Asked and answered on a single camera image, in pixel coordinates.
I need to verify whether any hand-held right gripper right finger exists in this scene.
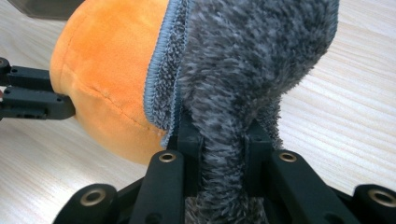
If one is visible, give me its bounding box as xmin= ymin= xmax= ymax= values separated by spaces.
xmin=244 ymin=119 xmax=276 ymax=198

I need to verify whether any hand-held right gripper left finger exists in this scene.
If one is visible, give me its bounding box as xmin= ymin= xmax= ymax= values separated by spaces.
xmin=167 ymin=108 xmax=204 ymax=198

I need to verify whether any orange plush toy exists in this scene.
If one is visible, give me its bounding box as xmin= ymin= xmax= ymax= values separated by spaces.
xmin=49 ymin=0 xmax=172 ymax=166

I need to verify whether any grey fluffy cloth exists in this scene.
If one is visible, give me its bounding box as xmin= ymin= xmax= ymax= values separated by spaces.
xmin=143 ymin=0 xmax=340 ymax=224

